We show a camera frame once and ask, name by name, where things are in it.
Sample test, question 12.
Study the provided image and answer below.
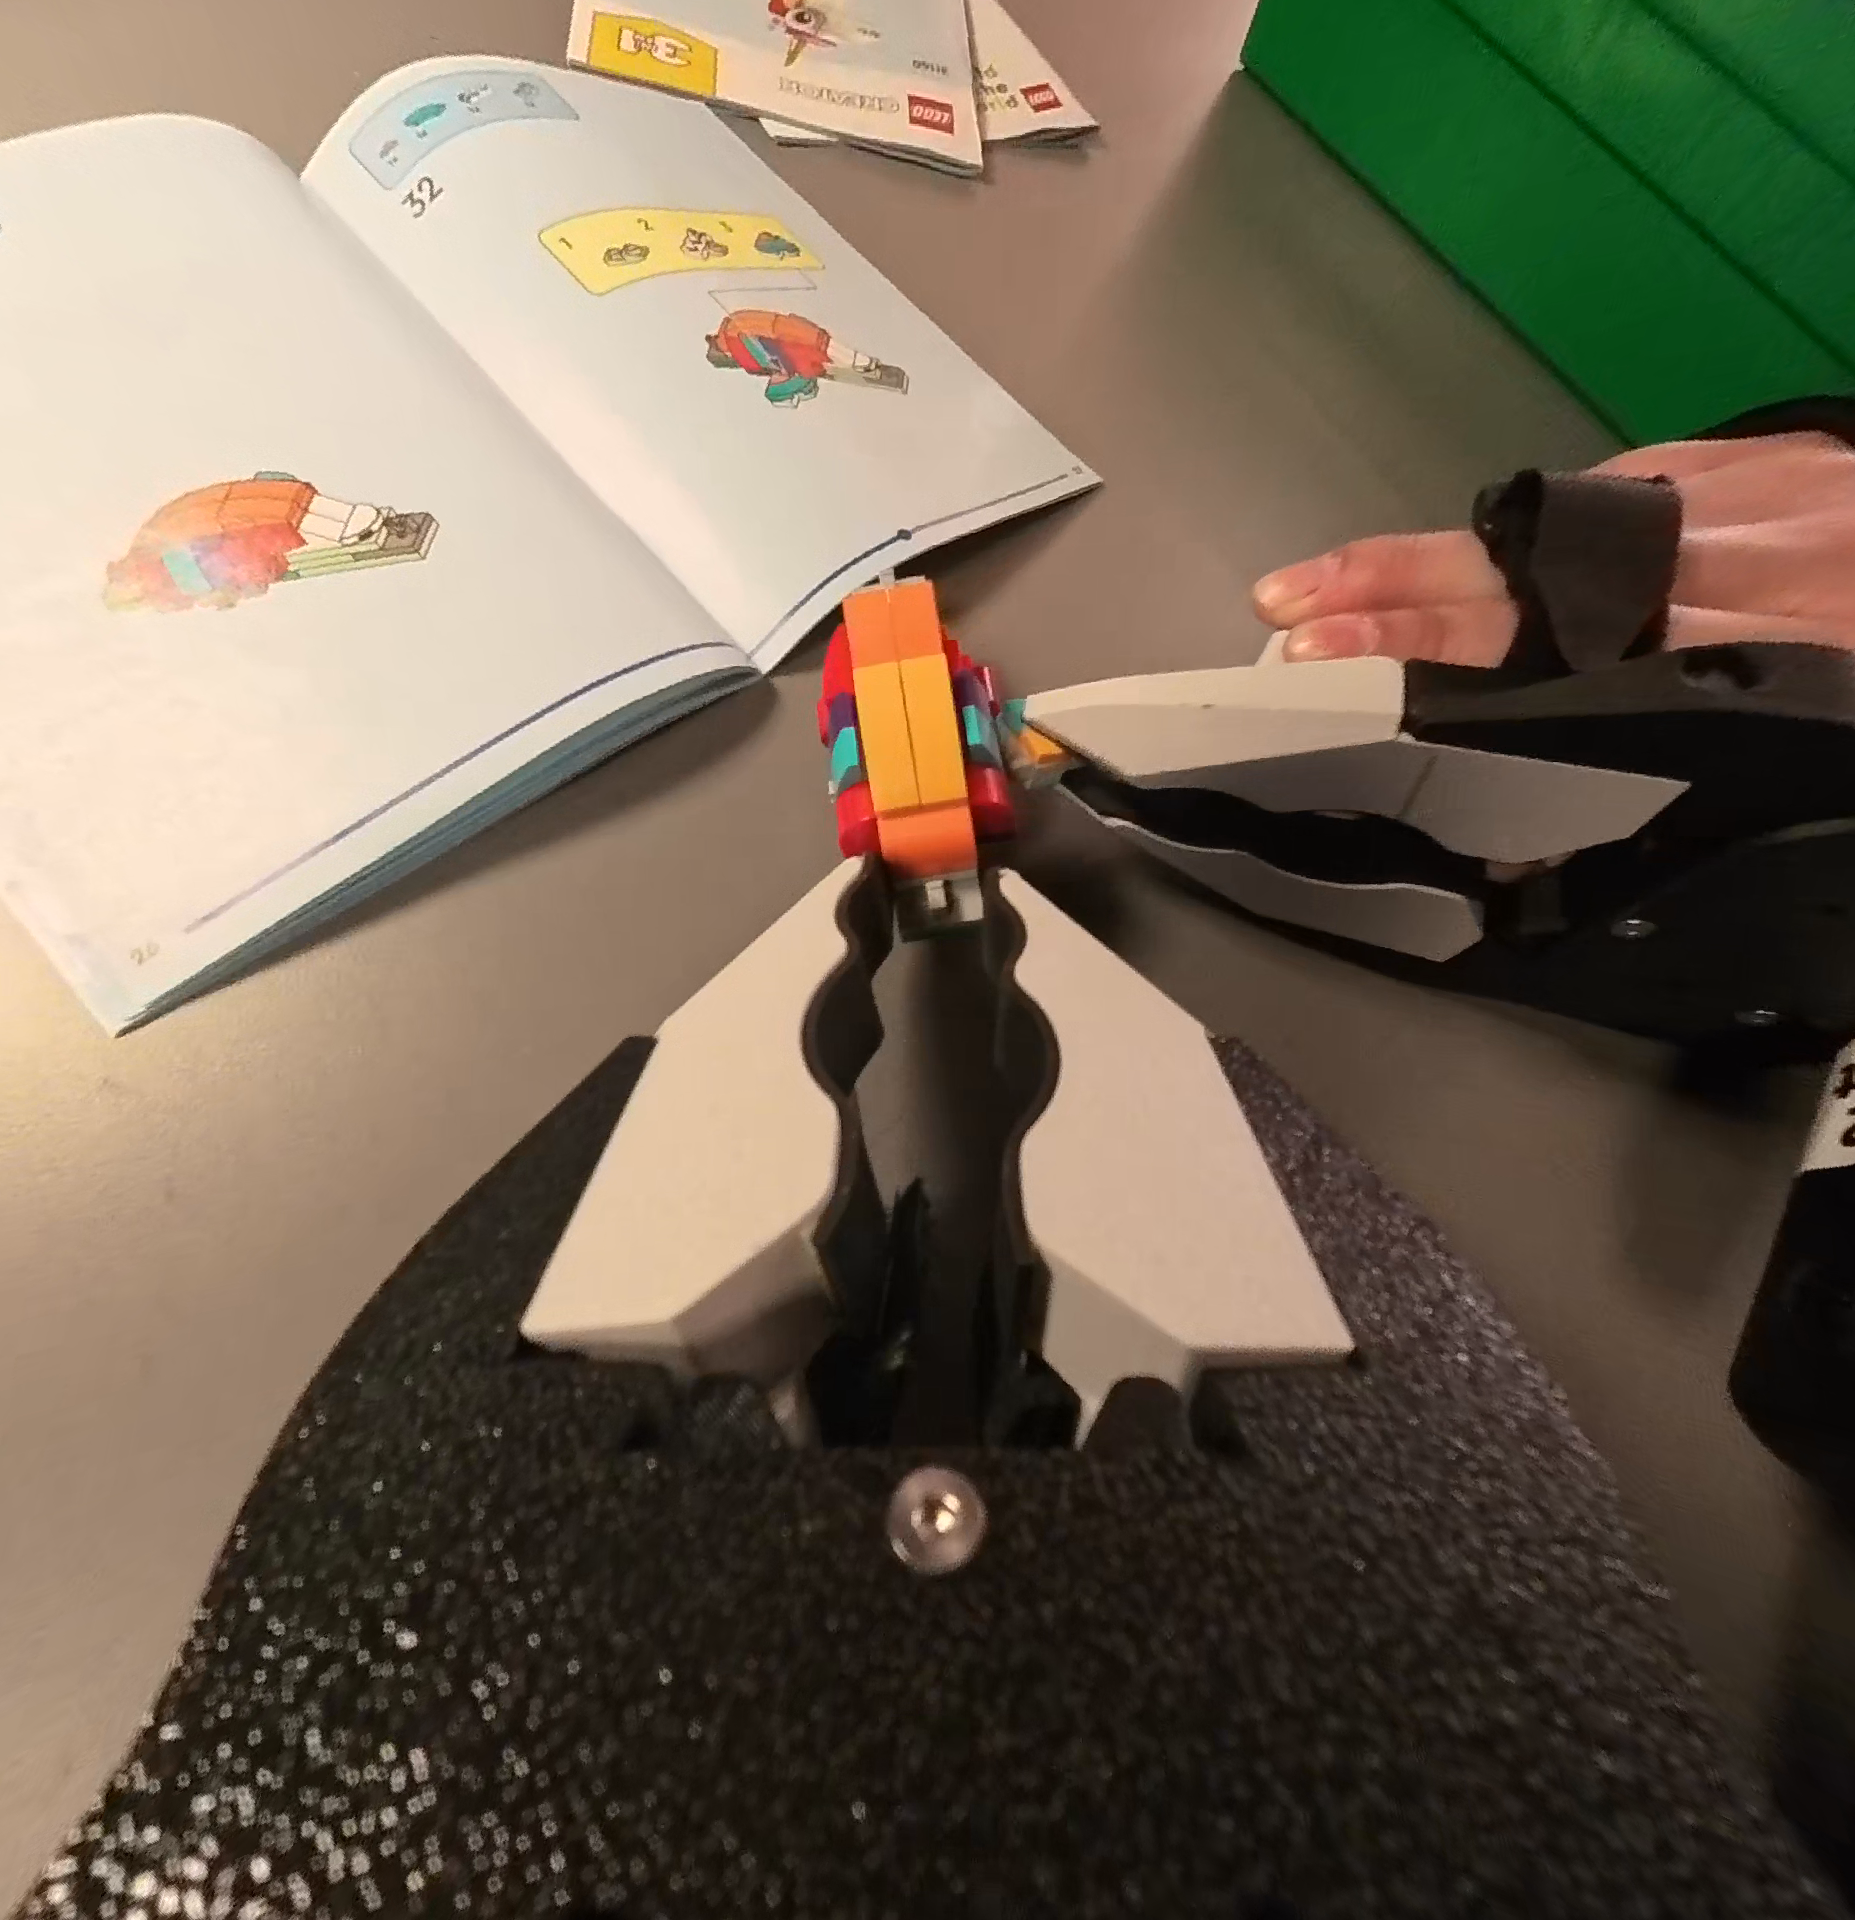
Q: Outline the green plastic bin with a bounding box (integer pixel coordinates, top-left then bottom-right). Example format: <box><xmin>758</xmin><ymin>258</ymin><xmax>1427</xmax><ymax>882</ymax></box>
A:
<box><xmin>1236</xmin><ymin>0</ymin><xmax>1855</xmax><ymax>451</ymax></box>

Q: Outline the open pale blue instruction booklet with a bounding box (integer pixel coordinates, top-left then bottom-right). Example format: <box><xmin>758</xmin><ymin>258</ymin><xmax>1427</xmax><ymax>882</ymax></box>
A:
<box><xmin>0</xmin><ymin>57</ymin><xmax>1107</xmax><ymax>1041</ymax></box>

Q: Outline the person's right hand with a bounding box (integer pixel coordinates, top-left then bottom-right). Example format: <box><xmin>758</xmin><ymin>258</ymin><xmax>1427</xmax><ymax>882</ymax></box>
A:
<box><xmin>1253</xmin><ymin>436</ymin><xmax>1855</xmax><ymax>666</ymax></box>

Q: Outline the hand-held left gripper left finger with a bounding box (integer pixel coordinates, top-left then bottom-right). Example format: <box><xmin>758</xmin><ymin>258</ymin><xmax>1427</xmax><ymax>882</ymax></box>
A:
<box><xmin>515</xmin><ymin>862</ymin><xmax>889</xmax><ymax>1450</ymax></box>

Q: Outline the orange red toy brick model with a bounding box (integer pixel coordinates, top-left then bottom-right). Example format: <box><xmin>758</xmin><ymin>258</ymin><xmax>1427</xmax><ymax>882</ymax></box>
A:
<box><xmin>812</xmin><ymin>578</ymin><xmax>1030</xmax><ymax>944</ymax></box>

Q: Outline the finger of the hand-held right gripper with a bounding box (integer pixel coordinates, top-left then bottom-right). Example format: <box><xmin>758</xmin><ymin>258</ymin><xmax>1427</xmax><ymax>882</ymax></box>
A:
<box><xmin>1059</xmin><ymin>780</ymin><xmax>1489</xmax><ymax>963</ymax></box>
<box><xmin>1022</xmin><ymin>632</ymin><xmax>1693</xmax><ymax>871</ymax></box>

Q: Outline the small folded paper leaflet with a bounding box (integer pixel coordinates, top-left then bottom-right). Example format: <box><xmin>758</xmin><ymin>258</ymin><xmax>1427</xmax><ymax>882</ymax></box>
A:
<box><xmin>961</xmin><ymin>0</ymin><xmax>1107</xmax><ymax>151</ymax></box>

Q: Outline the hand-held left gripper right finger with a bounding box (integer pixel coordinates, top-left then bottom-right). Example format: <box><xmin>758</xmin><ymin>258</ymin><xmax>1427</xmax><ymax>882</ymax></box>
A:
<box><xmin>989</xmin><ymin>878</ymin><xmax>1355</xmax><ymax>1455</ymax></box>

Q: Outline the closed booklet with yellow label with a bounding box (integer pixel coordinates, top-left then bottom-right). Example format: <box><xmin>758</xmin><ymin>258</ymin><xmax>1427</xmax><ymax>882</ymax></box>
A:
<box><xmin>567</xmin><ymin>0</ymin><xmax>989</xmax><ymax>176</ymax></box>

